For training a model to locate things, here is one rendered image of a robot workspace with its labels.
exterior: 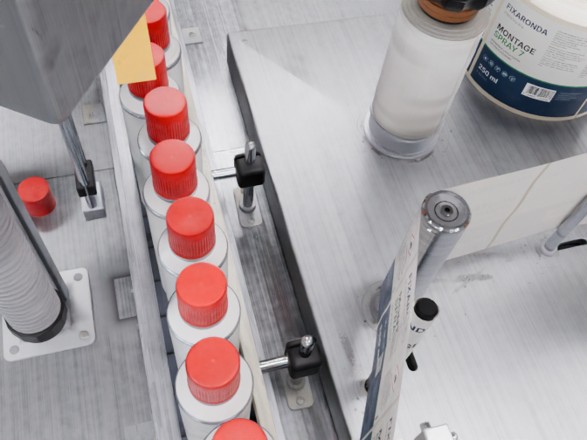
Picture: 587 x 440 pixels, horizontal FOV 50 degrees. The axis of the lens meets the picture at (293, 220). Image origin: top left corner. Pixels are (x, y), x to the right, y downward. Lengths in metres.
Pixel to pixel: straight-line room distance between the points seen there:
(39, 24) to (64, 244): 0.55
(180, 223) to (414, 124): 0.34
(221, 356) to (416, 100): 0.38
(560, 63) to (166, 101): 0.46
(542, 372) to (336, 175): 0.29
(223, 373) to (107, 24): 0.23
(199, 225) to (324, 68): 0.43
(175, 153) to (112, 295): 0.27
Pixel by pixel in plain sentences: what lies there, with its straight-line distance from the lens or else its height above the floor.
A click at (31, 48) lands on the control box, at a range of 0.19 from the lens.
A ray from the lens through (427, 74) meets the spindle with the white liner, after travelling 0.64.
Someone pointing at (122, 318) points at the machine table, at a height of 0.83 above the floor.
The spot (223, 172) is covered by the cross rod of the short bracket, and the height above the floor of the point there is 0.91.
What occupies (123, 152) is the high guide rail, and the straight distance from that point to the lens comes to 0.62.
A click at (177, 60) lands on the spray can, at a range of 0.59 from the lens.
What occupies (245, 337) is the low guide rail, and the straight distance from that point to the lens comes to 0.57.
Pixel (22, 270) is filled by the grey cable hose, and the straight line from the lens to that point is 0.34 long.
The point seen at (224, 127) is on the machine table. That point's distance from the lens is 0.80.
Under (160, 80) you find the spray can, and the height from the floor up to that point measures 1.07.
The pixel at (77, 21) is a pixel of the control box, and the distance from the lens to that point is 0.21.
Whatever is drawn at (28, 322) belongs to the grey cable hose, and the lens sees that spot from 0.39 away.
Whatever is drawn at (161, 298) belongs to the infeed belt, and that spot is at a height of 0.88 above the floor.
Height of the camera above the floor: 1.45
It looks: 58 degrees down
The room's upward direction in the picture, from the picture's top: 10 degrees clockwise
